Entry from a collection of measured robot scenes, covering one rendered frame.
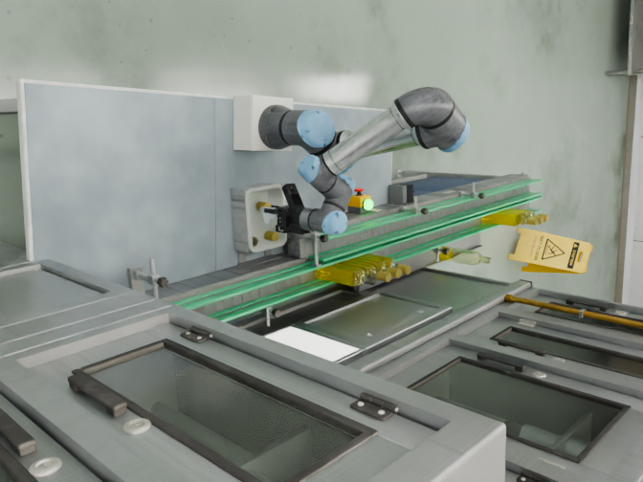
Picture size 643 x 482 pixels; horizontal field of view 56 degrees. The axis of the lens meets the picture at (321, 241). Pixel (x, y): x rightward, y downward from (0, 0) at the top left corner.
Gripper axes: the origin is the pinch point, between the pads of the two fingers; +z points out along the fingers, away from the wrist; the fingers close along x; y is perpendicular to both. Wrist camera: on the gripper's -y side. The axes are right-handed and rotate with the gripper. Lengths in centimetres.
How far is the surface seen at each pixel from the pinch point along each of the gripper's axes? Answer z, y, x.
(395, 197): 4, 6, 79
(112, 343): -61, 8, -89
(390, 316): -36, 39, 24
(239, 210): 4.5, 0.7, -8.2
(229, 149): 8.9, -20.1, -7.8
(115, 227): 9, 0, -52
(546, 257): 53, 93, 347
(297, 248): -3.0, 16.3, 11.2
